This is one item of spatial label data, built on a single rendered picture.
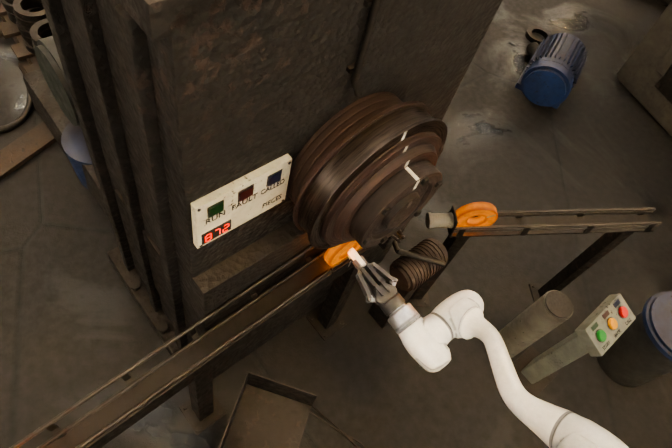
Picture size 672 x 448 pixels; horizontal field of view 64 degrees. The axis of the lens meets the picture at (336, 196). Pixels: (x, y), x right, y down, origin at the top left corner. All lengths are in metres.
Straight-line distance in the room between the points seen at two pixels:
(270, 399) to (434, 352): 0.50
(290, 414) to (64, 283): 1.25
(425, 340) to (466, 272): 1.13
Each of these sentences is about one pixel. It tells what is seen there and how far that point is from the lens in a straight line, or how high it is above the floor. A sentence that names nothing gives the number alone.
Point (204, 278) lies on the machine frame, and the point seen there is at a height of 0.87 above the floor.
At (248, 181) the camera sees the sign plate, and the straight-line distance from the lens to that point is 1.23.
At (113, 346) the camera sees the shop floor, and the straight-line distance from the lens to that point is 2.41.
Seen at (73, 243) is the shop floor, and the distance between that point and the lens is 2.63.
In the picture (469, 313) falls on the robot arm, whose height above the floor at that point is 0.81.
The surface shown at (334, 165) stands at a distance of 1.24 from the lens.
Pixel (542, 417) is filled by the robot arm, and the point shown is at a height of 1.01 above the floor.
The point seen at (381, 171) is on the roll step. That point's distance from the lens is 1.26.
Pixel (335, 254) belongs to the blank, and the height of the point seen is 0.78.
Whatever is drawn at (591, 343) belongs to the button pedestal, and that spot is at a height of 0.59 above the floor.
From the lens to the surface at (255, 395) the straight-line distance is 1.69.
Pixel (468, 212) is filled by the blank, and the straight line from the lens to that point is 1.95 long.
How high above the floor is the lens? 2.24
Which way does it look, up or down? 55 degrees down
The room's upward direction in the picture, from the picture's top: 18 degrees clockwise
